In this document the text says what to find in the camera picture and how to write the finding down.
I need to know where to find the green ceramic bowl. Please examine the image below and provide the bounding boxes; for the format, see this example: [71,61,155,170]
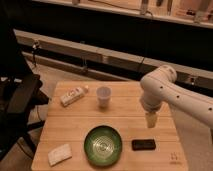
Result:
[84,125,123,167]

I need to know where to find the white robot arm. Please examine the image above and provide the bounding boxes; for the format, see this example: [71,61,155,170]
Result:
[140,65,213,143]

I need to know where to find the black rectangular phone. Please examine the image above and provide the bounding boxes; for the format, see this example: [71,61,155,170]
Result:
[132,139,156,151]

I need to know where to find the translucent plastic cup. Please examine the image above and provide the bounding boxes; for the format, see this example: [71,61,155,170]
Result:
[96,86,111,108]

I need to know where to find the wooden table board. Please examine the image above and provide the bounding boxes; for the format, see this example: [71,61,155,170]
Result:
[32,81,188,171]

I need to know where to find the white tube bottle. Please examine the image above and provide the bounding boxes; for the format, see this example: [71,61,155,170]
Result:
[60,86,89,107]

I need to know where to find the white folded cloth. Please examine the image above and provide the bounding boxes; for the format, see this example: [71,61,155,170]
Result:
[48,144,72,166]

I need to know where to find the black chair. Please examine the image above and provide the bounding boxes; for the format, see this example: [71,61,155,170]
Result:
[0,28,49,161]

